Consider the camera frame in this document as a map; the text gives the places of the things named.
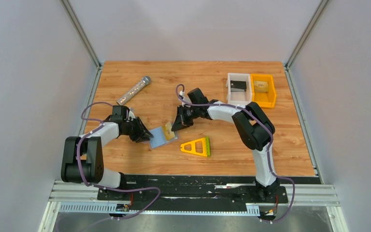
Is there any pink leather card holder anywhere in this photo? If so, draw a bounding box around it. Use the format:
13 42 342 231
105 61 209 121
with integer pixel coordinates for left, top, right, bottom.
142 126 178 149

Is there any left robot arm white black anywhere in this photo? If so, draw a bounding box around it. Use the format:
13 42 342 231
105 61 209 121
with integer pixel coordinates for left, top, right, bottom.
60 105 154 191

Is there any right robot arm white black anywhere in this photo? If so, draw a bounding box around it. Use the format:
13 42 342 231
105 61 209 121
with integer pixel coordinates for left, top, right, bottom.
171 88 280 200

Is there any black card in white bin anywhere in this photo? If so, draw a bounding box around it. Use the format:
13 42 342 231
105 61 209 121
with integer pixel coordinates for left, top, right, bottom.
230 80 247 92

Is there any green toy brick strip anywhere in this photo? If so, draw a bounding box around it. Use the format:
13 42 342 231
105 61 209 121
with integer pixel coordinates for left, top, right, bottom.
205 136 211 157

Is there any yellow triangular toy block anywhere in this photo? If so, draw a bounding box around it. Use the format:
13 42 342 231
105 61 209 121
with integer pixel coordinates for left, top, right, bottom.
180 137 206 157

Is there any silver glitter microphone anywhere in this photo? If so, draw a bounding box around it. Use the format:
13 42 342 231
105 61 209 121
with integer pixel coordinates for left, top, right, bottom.
116 76 152 105

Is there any white plastic bin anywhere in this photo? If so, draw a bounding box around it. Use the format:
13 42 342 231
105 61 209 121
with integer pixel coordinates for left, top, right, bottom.
226 73 254 106

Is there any yellow plastic bin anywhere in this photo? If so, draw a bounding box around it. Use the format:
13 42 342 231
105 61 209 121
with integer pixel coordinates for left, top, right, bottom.
250 73 277 108

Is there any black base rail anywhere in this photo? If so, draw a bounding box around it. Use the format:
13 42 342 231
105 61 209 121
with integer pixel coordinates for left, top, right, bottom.
97 174 322 212

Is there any white slotted cable duct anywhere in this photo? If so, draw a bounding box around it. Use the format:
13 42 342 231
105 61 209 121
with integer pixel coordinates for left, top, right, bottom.
59 203 260 216

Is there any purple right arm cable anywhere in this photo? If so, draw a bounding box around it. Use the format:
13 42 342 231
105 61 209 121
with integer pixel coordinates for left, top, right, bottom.
176 84 296 224

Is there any left aluminium frame post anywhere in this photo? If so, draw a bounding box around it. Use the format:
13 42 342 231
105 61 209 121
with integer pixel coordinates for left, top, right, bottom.
60 0 102 69

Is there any aluminium frame post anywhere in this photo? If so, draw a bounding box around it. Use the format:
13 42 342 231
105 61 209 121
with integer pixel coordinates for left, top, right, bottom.
60 0 102 69
285 0 330 70

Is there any right aluminium frame post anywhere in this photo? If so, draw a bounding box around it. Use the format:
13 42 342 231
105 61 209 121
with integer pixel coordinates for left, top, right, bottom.
285 0 330 70

